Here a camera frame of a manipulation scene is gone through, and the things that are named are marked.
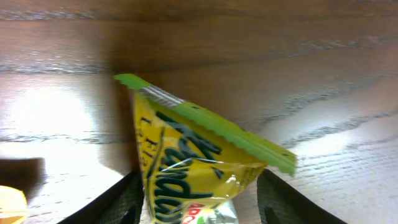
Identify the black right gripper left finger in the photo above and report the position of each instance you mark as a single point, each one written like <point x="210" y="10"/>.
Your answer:
<point x="120" y="204"/>

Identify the yellow peanut butter biscuit packet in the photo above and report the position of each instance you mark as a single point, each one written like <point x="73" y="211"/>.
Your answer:
<point x="13" y="206"/>

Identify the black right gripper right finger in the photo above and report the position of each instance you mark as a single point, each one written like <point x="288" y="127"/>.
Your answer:
<point x="280" y="203"/>

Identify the green yellow snack packet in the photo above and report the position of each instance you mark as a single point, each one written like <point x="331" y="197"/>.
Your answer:
<point x="193" y="160"/>

